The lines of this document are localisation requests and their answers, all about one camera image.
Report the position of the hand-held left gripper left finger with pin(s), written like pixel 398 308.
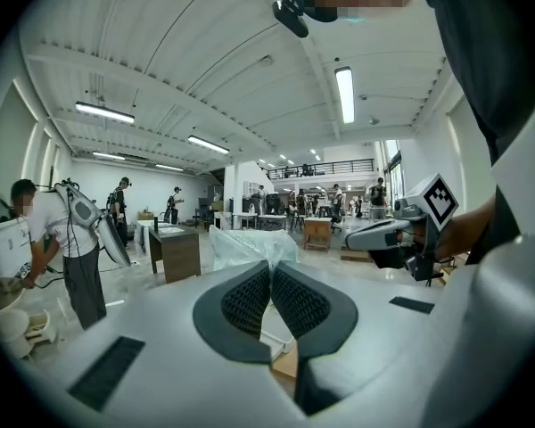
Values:
pixel 232 328

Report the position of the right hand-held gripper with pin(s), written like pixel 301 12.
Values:
pixel 374 236

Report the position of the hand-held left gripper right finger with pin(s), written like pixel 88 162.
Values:
pixel 321 323

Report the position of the white box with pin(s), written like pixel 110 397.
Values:
pixel 278 328

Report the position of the person's right forearm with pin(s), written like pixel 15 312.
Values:
pixel 468 225

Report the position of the small light wooden table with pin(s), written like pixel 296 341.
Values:
pixel 317 232

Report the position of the clear plastic sheet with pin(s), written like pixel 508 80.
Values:
pixel 245 245

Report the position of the black balcony railing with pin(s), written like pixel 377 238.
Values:
pixel 325 167

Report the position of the dark brown wooden desk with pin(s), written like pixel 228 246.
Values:
pixel 180 252

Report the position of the black chair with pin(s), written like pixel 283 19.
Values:
pixel 203 214

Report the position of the long ceiling lamp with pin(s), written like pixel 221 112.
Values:
pixel 345 94
pixel 109 155
pixel 208 144
pixel 104 112

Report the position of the black head-worn camera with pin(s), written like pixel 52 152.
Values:
pixel 292 18

